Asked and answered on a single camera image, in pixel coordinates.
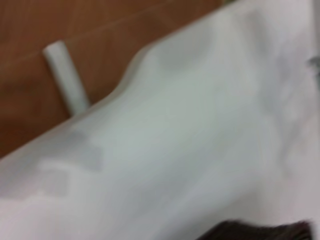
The dark brown woven basket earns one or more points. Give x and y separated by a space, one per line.
262 231

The white table leg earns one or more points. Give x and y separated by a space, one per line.
66 77

